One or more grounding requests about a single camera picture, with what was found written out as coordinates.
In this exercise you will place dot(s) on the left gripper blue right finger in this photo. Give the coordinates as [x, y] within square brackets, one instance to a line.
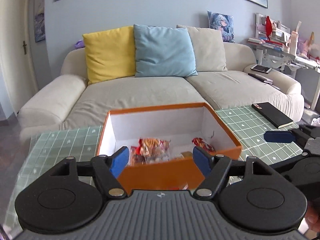
[215, 170]

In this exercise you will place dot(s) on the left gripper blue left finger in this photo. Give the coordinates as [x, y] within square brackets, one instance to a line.
[106, 170]

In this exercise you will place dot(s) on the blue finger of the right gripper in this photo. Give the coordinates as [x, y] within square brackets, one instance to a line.
[288, 164]
[299, 136]

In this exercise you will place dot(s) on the tan snack packet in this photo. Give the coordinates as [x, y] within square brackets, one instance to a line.
[186, 154]

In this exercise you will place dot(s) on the red snack packet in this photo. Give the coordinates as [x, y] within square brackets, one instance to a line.
[199, 142]

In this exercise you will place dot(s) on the orange fries snack bag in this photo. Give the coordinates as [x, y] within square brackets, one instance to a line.
[149, 151]

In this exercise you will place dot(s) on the smartphone on sofa arm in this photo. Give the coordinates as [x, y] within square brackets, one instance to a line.
[260, 68]

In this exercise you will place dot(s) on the black notebook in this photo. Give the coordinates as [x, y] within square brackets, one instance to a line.
[277, 118]

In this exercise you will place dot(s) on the green checked tablecloth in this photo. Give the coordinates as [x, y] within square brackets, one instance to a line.
[49, 148]

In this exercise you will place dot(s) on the orange cardboard box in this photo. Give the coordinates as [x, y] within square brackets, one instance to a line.
[177, 125]

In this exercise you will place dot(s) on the black remote on sofa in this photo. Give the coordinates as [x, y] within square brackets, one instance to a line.
[261, 78]

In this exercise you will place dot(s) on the beige fabric sofa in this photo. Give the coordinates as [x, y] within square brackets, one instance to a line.
[70, 102]

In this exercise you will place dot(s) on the white study desk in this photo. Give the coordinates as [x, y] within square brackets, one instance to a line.
[272, 46]

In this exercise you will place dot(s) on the yellow cushion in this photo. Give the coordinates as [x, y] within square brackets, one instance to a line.
[110, 54]

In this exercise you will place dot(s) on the beige cushion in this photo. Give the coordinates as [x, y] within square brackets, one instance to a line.
[208, 49]

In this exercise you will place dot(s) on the light blue cushion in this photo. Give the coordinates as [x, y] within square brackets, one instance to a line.
[162, 51]

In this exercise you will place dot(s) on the anime print cushion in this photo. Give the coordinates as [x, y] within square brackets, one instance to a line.
[223, 23]

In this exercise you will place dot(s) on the white door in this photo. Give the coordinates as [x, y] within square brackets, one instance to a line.
[16, 62]

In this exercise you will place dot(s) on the framed wall poster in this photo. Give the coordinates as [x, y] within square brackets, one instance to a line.
[39, 22]

